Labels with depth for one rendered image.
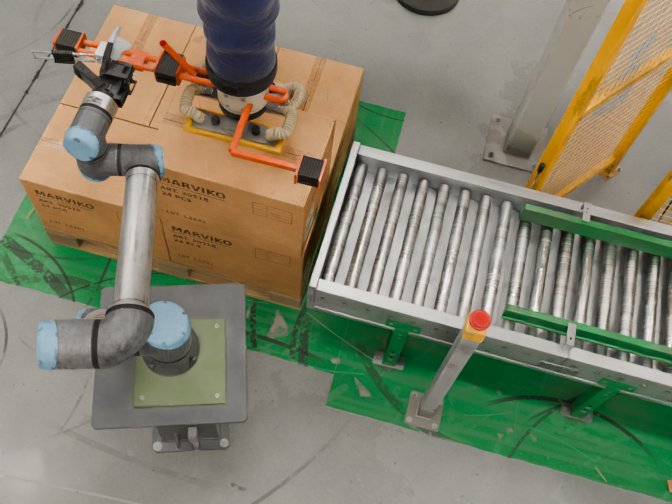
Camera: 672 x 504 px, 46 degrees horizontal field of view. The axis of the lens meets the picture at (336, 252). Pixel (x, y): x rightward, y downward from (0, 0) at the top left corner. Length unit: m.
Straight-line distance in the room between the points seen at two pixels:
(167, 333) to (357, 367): 1.27
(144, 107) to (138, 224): 1.50
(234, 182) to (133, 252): 0.85
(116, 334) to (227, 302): 0.96
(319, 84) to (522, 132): 1.07
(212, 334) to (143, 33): 1.61
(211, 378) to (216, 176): 0.70
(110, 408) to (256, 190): 0.88
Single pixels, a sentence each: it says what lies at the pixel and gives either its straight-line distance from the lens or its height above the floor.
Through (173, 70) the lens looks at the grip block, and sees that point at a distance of 2.69.
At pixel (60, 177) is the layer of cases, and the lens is 3.37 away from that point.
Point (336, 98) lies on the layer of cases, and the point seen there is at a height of 0.54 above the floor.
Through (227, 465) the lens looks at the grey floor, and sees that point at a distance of 3.37.
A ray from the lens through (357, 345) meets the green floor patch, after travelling 3.53.
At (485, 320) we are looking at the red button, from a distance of 2.52.
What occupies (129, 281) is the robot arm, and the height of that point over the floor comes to 1.54.
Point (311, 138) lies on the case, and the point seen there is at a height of 0.94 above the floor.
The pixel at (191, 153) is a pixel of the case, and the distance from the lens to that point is 2.86.
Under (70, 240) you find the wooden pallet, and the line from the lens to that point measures 3.76.
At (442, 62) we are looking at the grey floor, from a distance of 4.47.
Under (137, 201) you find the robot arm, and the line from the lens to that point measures 2.10.
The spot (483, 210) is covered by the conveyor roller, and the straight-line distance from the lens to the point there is 3.30.
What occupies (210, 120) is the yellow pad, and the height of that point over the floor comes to 1.13.
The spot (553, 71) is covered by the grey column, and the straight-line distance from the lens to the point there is 3.68.
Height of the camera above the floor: 3.29
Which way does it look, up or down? 62 degrees down
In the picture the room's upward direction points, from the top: 9 degrees clockwise
